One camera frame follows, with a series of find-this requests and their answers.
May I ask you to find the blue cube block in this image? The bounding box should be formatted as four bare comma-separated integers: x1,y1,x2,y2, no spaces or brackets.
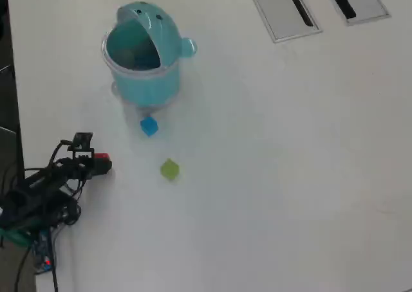
140,116,160,138

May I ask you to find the teal whale-shaped bin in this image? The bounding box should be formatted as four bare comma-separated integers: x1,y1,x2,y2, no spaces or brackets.
101,1,198,109

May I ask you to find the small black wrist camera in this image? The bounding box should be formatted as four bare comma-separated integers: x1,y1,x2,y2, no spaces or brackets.
67,132,95,160

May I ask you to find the black power cable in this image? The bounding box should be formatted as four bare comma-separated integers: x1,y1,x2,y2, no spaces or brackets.
49,266,59,292

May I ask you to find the blue controller circuit board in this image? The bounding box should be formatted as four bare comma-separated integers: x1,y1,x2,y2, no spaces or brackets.
32,229,57,275

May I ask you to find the green table clamp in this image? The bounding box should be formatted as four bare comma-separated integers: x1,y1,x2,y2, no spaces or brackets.
0,226,36,248

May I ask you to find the black usb cable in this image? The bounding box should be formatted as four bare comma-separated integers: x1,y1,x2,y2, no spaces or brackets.
15,249,33,292

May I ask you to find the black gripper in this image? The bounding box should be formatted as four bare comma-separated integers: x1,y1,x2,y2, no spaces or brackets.
69,156,114,182

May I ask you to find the green cube block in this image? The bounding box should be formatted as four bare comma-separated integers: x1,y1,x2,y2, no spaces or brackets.
160,158,180,181

